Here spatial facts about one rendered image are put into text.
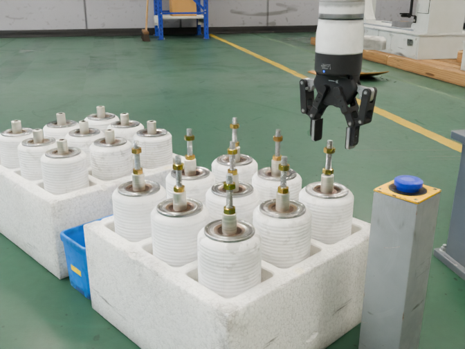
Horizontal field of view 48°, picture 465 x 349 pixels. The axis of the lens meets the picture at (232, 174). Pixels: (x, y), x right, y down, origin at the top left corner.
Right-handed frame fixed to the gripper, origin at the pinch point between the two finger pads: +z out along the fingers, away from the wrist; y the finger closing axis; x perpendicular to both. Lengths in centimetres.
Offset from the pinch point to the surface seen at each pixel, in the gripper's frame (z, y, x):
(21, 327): 35, -36, -43
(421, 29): 9, -142, 314
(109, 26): 27, -561, 303
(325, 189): 9.4, -0.2, -1.1
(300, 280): 18.1, 6.8, -16.2
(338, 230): 15.7, 3.7, -2.2
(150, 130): 9, -53, 0
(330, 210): 11.8, 2.7, -3.4
